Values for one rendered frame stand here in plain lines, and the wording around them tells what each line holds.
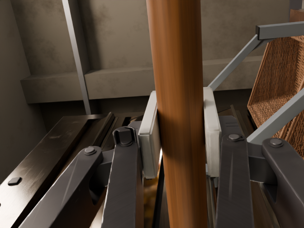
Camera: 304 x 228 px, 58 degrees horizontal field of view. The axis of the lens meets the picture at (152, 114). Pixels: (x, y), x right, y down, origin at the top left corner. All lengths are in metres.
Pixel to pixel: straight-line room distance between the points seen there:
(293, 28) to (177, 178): 0.90
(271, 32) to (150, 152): 0.90
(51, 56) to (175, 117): 3.55
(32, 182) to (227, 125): 1.32
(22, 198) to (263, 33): 1.16
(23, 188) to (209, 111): 1.30
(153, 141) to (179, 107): 0.03
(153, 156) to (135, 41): 3.19
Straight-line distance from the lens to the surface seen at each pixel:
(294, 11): 1.85
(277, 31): 1.03
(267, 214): 1.06
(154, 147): 0.16
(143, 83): 3.15
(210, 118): 0.16
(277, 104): 1.72
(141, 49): 3.33
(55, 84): 3.48
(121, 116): 1.85
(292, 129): 1.21
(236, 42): 3.33
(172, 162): 0.19
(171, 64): 0.16
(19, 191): 1.42
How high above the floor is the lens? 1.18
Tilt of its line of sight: 9 degrees up
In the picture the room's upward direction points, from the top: 93 degrees counter-clockwise
